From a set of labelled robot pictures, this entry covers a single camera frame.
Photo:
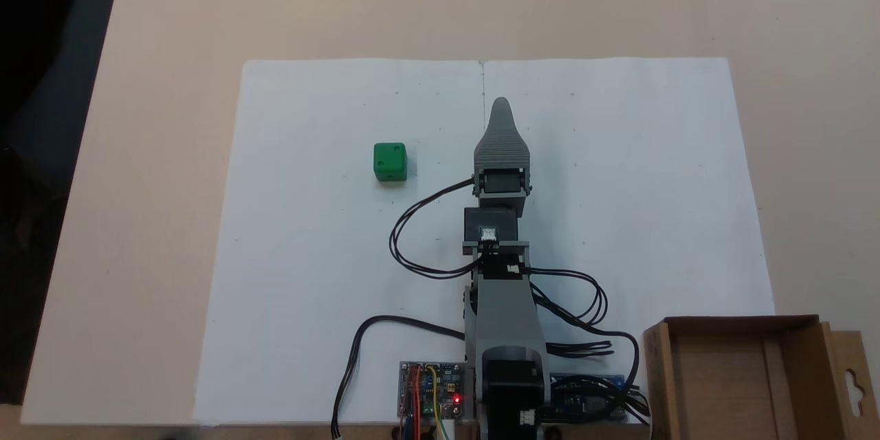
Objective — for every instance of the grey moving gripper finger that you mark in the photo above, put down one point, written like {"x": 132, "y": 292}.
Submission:
{"x": 502, "y": 148}

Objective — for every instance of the green die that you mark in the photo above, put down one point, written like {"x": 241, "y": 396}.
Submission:
{"x": 390, "y": 161}

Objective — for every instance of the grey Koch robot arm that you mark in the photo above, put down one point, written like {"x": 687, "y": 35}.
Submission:
{"x": 509, "y": 309}

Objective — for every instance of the blue circuit board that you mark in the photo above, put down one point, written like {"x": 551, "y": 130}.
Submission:
{"x": 570, "y": 385}

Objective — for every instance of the white paper sheet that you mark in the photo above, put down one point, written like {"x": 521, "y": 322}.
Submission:
{"x": 309, "y": 289}

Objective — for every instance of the brown cardboard box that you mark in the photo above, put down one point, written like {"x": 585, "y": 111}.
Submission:
{"x": 722, "y": 385}

